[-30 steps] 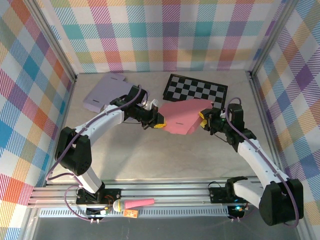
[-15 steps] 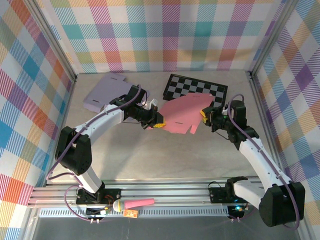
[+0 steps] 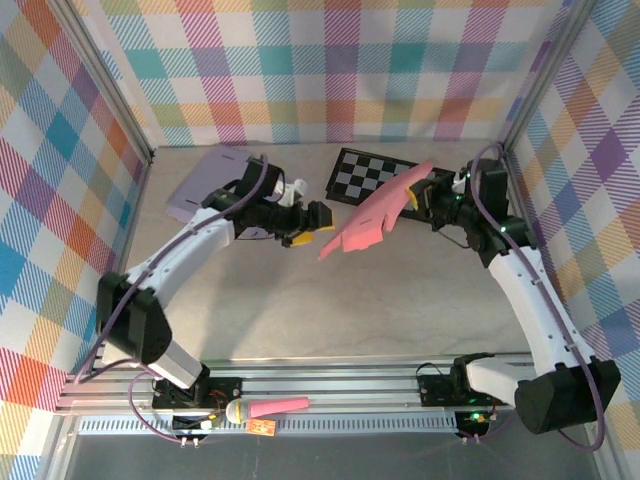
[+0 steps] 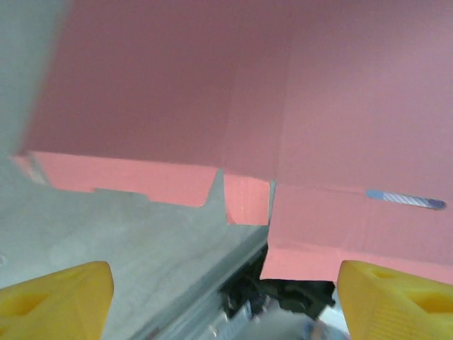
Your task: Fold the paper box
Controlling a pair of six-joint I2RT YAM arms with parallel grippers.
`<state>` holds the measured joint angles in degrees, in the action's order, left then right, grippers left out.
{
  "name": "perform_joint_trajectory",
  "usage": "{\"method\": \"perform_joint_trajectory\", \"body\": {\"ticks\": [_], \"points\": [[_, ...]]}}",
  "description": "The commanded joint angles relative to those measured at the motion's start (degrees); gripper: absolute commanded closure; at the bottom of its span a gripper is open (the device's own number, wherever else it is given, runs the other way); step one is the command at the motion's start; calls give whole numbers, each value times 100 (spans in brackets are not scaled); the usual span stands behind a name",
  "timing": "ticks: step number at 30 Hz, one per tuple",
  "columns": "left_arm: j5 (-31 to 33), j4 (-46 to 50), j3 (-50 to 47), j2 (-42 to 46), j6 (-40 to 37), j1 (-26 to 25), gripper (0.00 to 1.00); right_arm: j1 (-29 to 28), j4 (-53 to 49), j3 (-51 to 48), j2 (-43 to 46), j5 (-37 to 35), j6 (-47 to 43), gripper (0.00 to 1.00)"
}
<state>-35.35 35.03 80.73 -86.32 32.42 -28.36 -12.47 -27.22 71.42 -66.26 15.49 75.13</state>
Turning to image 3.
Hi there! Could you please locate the pink paper box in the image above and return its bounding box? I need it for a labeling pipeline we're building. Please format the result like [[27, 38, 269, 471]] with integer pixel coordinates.
[[318, 160, 436, 261]]

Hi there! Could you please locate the lavender paper box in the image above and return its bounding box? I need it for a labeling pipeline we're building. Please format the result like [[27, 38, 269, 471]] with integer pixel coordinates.
[[166, 147, 271, 240]]

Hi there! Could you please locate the black grey checkerboard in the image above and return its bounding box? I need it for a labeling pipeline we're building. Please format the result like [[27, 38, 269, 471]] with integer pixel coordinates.
[[324, 147, 457, 221]]

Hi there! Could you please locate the pink white toy microphone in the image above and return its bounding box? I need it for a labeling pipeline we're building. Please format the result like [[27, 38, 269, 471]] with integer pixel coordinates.
[[224, 396, 311, 425]]

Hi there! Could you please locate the small green circuit board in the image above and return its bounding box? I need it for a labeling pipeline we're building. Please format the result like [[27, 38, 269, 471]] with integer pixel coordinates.
[[171, 412, 225, 433]]

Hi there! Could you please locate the black board with green light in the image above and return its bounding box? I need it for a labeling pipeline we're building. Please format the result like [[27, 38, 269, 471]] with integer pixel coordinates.
[[455, 409, 491, 436]]

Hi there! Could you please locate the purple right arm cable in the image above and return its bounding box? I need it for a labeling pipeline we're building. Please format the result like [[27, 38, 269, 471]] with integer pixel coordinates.
[[462, 143, 609, 454]]

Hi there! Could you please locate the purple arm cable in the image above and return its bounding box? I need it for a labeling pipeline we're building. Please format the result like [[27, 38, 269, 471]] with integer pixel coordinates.
[[74, 153, 271, 444], [462, 143, 609, 454]]

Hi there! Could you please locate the aluminium side rail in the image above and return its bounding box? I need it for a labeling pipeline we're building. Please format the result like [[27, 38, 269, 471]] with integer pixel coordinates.
[[107, 157, 154, 281], [497, 142, 581, 371]]

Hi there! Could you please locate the aluminium base frame rail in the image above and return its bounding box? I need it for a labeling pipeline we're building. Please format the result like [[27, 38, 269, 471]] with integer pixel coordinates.
[[54, 352, 609, 416]]

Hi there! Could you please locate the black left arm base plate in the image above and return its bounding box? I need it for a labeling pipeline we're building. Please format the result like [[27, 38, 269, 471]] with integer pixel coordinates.
[[151, 375, 244, 411]]

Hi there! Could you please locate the aluminium corner post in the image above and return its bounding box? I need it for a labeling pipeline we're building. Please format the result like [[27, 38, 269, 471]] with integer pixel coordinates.
[[497, 0, 601, 154], [47, 0, 156, 166]]

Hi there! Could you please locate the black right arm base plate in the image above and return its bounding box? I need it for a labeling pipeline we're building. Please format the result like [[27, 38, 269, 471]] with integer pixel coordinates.
[[416, 362, 506, 407]]

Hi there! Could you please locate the grey slotted cable duct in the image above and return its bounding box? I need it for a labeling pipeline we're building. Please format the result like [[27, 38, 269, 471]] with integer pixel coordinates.
[[77, 416, 464, 437]]

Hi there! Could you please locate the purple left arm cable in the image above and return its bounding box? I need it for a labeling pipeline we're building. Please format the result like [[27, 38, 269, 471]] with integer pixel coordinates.
[[74, 153, 271, 444]]

